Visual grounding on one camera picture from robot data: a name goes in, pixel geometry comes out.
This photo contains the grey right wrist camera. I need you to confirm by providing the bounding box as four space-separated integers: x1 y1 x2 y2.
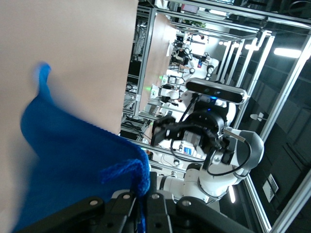
185 78 250 105

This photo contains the aluminium profile cell frame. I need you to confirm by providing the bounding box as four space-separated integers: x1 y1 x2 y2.
121 0 311 233

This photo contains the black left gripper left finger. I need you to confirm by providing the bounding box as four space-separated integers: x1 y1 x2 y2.
14 191 141 233

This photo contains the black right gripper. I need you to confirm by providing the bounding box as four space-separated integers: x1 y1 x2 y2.
150 110 228 156

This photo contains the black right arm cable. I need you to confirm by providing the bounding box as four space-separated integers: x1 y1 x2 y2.
169 131 252 177

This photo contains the blue towel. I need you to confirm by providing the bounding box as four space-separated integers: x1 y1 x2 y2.
12 62 151 233

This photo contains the white ceiling light tube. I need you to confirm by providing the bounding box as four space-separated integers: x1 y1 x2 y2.
273 47 303 59

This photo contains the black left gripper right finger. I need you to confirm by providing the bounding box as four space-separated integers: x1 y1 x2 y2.
145 191 253 233

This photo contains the brown neighbouring table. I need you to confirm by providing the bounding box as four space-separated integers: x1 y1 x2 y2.
142 13 177 105

